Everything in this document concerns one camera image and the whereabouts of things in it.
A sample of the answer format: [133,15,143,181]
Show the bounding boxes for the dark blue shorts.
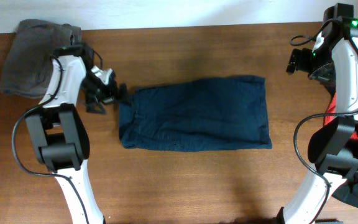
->
[119,75,272,152]

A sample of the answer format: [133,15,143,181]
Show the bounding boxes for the folded grey shorts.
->
[0,19,82,98]

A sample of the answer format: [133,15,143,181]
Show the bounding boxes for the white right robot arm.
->
[274,3,358,223]

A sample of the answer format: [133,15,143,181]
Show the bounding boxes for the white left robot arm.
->
[22,42,128,223]

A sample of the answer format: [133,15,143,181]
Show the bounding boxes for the red mesh garment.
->
[323,94,358,140]

